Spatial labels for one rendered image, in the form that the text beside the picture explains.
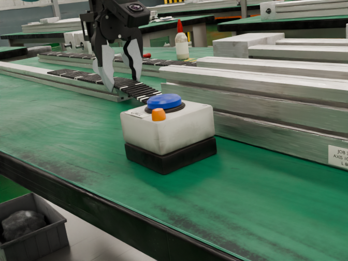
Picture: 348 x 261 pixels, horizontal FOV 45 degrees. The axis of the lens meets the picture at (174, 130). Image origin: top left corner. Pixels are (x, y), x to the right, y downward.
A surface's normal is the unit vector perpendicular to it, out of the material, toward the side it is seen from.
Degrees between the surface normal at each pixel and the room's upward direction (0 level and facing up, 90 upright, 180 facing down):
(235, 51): 90
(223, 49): 90
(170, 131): 90
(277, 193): 0
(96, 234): 0
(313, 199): 0
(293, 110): 90
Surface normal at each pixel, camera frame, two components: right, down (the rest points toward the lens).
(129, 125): -0.79, 0.27
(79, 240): -0.11, -0.95
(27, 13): 0.69, 0.15
